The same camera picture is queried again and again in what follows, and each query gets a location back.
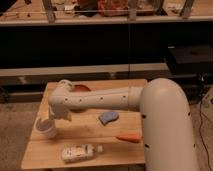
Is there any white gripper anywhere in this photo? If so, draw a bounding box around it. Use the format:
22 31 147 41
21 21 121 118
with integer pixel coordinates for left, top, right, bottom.
49 106 72 121

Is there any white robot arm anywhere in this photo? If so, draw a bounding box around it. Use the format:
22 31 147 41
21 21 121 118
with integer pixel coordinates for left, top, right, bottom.
48 78 199 171

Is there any white plastic bottle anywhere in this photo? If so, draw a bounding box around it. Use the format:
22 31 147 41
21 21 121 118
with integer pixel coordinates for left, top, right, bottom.
61 144 103 163

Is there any blue sponge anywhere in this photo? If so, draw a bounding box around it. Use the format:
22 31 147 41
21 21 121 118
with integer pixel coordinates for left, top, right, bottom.
98 111 119 125

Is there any wooden table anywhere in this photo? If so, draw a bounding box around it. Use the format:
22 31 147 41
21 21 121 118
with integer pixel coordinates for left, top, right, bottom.
20 78 148 170

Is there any orange carrot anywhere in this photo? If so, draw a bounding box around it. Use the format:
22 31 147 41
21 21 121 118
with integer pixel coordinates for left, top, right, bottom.
117 134 141 143

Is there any black box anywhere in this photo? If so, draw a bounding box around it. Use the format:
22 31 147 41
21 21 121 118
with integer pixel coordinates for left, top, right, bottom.
165 45 213 74

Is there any black cable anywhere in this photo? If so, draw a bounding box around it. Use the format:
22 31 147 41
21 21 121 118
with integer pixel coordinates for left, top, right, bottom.
198 99 213 171

